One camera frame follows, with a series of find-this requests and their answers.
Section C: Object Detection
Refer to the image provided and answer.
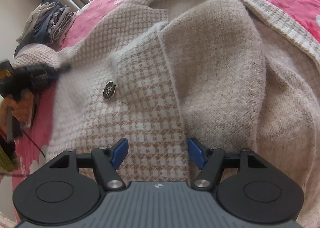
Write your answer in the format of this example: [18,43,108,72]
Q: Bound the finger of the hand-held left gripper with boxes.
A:
[29,63,72,87]

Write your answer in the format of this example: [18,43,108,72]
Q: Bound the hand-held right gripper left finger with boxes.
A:
[49,138,129,191]

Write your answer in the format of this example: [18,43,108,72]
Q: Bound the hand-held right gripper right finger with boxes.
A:
[187,137,269,191]

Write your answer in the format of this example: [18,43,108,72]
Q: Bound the beige houndstooth knit coat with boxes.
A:
[11,0,320,228]

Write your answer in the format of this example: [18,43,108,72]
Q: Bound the stack of dark folded clothes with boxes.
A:
[14,0,77,54]

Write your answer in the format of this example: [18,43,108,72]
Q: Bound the person's left hand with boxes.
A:
[4,90,35,122]

